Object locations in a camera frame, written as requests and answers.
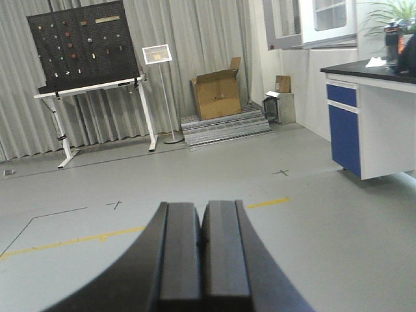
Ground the green potted plant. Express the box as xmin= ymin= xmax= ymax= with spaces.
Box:
xmin=361 ymin=1 xmax=415 ymax=36

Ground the black pegboard panel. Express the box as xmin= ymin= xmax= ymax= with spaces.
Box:
xmin=27 ymin=1 xmax=140 ymax=94

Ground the white frame standing table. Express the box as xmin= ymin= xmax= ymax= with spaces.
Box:
xmin=33 ymin=73 xmax=158 ymax=169

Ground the large open cardboard box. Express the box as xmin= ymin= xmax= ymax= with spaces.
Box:
xmin=191 ymin=57 xmax=241 ymax=120

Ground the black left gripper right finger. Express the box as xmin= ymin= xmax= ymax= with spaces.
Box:
xmin=202 ymin=200 xmax=313 ymax=311

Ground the white wall cabinet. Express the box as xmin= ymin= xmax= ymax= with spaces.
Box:
xmin=263 ymin=0 xmax=357 ymax=50

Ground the sign stand with placard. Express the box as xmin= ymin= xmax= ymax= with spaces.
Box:
xmin=142 ymin=44 xmax=184 ymax=144

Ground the stack of grey metal grates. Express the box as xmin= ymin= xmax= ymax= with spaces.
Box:
xmin=181 ymin=104 xmax=272 ymax=151

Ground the small cardboard box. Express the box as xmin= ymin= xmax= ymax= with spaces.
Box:
xmin=275 ymin=75 xmax=291 ymax=93

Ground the blue white lab counter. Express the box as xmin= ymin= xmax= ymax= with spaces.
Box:
xmin=321 ymin=60 xmax=415 ymax=180

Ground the black bottle on counter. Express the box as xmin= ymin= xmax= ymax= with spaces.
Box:
xmin=384 ymin=19 xmax=402 ymax=68

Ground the grey metal box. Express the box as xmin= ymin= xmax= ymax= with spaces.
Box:
xmin=263 ymin=91 xmax=296 ymax=125

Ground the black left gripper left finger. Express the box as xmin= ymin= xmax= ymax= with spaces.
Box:
xmin=48 ymin=202 xmax=202 ymax=311

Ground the white paper on counter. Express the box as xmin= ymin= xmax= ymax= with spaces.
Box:
xmin=365 ymin=57 xmax=387 ymax=68

